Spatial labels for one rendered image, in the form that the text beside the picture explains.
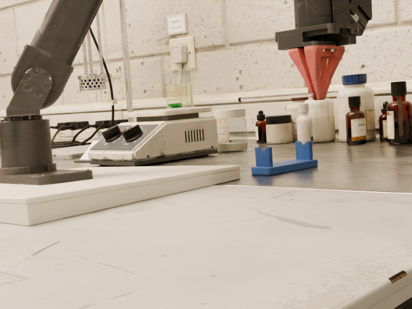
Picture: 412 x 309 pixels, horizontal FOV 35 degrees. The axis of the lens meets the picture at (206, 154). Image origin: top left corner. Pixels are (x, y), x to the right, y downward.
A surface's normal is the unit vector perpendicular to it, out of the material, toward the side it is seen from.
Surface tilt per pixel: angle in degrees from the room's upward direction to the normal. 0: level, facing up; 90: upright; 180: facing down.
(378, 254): 0
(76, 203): 90
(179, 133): 90
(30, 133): 88
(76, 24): 85
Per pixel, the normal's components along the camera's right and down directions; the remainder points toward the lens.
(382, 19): -0.65, 0.11
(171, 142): 0.71, 0.01
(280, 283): -0.07, -0.99
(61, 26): 0.27, -0.13
